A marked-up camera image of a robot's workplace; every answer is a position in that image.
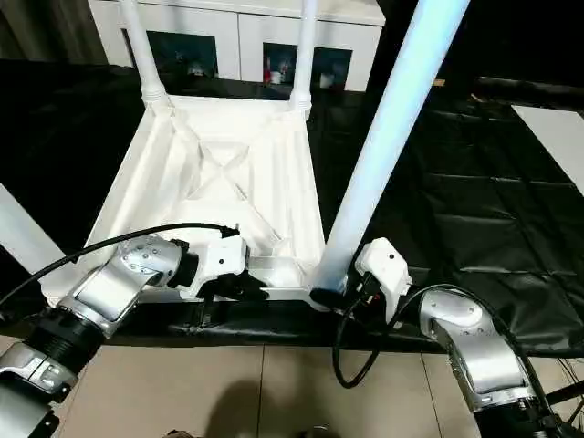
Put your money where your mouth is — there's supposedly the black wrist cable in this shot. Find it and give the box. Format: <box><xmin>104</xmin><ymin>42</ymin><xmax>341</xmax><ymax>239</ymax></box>
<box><xmin>331</xmin><ymin>283</ymin><xmax>563</xmax><ymax>438</ymax></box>
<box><xmin>0</xmin><ymin>222</ymin><xmax>239</xmax><ymax>308</ymax></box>

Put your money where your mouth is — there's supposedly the black work mat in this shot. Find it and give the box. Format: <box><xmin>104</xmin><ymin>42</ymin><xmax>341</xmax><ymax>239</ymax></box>
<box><xmin>0</xmin><ymin>57</ymin><xmax>584</xmax><ymax>360</ymax></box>

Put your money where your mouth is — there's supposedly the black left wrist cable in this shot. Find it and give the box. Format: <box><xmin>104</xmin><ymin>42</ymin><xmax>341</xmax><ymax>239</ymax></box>
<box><xmin>0</xmin><ymin>222</ymin><xmax>239</xmax><ymax>308</ymax></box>

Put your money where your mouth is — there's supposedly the white plastic table top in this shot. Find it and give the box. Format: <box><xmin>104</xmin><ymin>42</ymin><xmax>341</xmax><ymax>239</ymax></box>
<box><xmin>40</xmin><ymin>93</ymin><xmax>348</xmax><ymax>312</ymax></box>

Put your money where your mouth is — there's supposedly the flat white board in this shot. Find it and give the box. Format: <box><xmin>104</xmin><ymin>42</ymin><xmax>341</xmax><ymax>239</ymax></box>
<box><xmin>510</xmin><ymin>103</ymin><xmax>584</xmax><ymax>195</ymax></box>

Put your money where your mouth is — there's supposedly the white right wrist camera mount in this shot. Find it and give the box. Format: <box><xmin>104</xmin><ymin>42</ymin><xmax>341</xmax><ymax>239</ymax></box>
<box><xmin>353</xmin><ymin>236</ymin><xmax>412</xmax><ymax>328</ymax></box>

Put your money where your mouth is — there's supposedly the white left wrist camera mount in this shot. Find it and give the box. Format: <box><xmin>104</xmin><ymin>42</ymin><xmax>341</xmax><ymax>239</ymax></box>
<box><xmin>180</xmin><ymin>236</ymin><xmax>250</xmax><ymax>302</ymax></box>

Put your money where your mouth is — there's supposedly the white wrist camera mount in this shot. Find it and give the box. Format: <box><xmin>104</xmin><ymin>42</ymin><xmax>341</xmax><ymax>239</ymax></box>
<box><xmin>180</xmin><ymin>236</ymin><xmax>250</xmax><ymax>302</ymax></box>
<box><xmin>353</xmin><ymin>236</ymin><xmax>412</xmax><ymax>328</ymax></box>

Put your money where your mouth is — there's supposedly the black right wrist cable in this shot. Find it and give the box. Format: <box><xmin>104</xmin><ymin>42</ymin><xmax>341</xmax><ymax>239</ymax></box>
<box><xmin>331</xmin><ymin>283</ymin><xmax>563</xmax><ymax>438</ymax></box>

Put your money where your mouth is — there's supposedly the black floor cable bundle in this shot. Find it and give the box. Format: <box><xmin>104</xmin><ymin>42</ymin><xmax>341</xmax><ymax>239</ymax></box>
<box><xmin>554</xmin><ymin>355</ymin><xmax>584</xmax><ymax>438</ymax></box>

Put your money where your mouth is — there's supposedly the grey curtain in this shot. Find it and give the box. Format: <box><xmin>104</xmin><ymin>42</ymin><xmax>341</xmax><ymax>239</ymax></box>
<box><xmin>0</xmin><ymin>0</ymin><xmax>110</xmax><ymax>65</ymax></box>

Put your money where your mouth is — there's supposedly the black folding stand leg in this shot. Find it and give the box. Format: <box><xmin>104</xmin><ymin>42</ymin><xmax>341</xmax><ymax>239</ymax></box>
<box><xmin>545</xmin><ymin>381</ymin><xmax>584</xmax><ymax>407</ymax></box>

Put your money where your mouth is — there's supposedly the white cabinet with openings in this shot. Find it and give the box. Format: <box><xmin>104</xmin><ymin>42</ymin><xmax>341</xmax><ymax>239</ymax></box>
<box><xmin>89</xmin><ymin>0</ymin><xmax>387</xmax><ymax>93</ymax></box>

